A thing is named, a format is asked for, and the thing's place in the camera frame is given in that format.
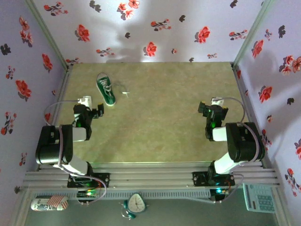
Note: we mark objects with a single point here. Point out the green canvas sneaker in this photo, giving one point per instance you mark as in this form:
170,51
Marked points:
107,95

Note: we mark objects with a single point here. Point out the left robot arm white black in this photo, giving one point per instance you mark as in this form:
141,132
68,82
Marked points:
48,150

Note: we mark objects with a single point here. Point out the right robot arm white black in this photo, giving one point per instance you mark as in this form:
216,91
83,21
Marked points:
244,143

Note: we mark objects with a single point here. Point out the right controller circuit board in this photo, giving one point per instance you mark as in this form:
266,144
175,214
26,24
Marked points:
219,191

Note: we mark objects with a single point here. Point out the controller circuit board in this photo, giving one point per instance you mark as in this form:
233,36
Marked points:
219,191
88,194

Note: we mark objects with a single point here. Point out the left controller circuit board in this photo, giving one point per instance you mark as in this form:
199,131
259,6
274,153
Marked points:
88,194

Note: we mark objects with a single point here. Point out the light blue desk calculator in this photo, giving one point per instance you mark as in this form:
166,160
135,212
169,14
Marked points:
258,200

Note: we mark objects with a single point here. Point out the printed white red tin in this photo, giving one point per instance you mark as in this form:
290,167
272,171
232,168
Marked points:
47,204

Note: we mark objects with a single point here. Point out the teal alarm clock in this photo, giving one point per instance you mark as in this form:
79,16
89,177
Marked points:
136,203

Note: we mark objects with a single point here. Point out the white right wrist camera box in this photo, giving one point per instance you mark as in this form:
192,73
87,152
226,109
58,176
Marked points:
216,101

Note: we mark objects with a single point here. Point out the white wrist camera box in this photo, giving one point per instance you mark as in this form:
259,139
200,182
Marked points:
85,100
216,101

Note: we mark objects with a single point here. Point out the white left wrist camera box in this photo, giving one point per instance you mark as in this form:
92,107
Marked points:
85,100

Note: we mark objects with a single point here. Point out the grey aluminium side rail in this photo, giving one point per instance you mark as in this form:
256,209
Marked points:
247,103
60,99

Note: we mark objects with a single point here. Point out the grey aluminium base rail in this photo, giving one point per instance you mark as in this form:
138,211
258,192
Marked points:
150,176

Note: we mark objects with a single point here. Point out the grey aluminium corner post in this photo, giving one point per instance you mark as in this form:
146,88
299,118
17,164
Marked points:
47,30
252,30

